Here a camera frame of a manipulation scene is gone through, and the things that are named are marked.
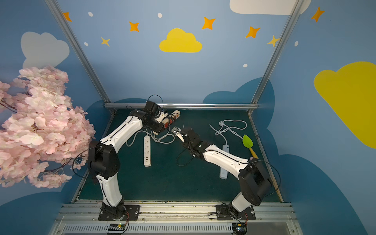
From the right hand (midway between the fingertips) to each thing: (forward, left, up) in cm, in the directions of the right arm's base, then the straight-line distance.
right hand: (191, 131), depth 86 cm
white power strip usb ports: (-7, +29, -16) cm, 34 cm away
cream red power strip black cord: (+6, +16, 0) cm, 17 cm away
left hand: (+4, +19, -2) cm, 20 cm away
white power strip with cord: (-18, -21, -16) cm, 31 cm away
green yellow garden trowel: (+6, -40, -18) cm, 44 cm away
